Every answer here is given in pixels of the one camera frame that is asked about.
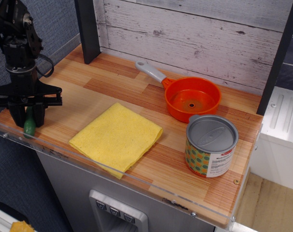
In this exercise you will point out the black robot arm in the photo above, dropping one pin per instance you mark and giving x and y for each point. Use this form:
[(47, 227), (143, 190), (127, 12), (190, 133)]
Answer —
[(21, 46)]

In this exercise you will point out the silver water dispenser panel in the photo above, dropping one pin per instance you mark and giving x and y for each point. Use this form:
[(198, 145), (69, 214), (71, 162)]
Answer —
[(112, 215)]

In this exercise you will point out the black right shelf post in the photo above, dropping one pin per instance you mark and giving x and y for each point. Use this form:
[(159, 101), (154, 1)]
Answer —
[(278, 61)]

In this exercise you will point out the grey toy fridge cabinet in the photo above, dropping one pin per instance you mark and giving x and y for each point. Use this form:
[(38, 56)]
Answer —
[(72, 176)]

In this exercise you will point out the yellow folded towel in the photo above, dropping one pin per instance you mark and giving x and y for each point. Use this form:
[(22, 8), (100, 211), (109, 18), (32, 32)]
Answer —
[(117, 139)]

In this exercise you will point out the orange toy pot grey handle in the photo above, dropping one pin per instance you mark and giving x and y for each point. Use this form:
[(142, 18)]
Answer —
[(186, 96)]

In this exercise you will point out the patterned can grey lid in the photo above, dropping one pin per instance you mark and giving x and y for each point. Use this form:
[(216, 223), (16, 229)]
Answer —
[(210, 145)]

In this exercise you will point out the black shelf post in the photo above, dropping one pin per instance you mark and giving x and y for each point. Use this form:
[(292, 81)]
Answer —
[(88, 29), (278, 61)]

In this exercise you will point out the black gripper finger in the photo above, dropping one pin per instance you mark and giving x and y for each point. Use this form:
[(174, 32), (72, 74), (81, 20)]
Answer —
[(39, 114), (18, 114)]

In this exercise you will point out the green toy pickle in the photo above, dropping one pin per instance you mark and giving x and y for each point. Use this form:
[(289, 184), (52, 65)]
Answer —
[(29, 124)]

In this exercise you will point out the white toy sink unit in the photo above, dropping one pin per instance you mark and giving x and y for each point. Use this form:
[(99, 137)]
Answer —
[(272, 158)]

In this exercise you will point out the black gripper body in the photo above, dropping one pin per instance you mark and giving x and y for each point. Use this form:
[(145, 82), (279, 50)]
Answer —
[(26, 89)]

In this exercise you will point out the clear acrylic front guard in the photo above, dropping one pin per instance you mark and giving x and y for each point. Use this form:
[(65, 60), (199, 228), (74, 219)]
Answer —
[(221, 222)]

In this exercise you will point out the yellow black object corner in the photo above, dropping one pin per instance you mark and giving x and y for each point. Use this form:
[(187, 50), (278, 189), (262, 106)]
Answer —
[(21, 226)]

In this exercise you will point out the black left shelf post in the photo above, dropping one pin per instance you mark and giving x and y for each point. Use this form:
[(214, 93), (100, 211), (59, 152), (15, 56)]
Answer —
[(88, 29)]

